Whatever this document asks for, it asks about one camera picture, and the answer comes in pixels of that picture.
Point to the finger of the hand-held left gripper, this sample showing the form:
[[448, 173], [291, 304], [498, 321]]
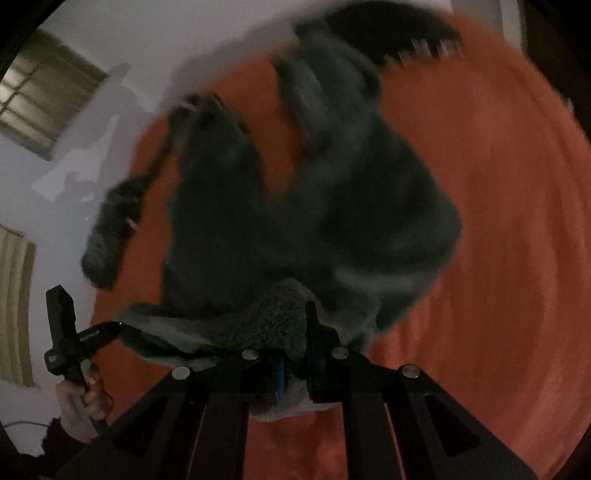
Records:
[[111, 329]]

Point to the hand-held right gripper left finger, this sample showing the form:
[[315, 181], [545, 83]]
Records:
[[265, 374]]

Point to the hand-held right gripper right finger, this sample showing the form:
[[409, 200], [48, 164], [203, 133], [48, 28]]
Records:
[[318, 369]]

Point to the green fleece pants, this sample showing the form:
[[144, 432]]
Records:
[[323, 207]]

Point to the person's left forearm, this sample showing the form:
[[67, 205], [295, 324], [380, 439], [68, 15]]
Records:
[[60, 447]]

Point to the folded black printed clothes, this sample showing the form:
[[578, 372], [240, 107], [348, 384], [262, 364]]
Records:
[[392, 27]]

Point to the person's left hand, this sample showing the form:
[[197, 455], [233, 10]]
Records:
[[78, 417]]

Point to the beige slatted shutter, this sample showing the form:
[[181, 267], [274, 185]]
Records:
[[16, 304]]

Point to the green fleece top striped cuffs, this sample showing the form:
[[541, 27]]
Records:
[[113, 230]]

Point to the orange blanket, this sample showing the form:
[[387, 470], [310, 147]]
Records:
[[485, 230]]

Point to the barred window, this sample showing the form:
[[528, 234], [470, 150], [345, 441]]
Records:
[[46, 92]]

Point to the brown wooden door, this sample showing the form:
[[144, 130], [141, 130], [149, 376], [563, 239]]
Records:
[[554, 46]]

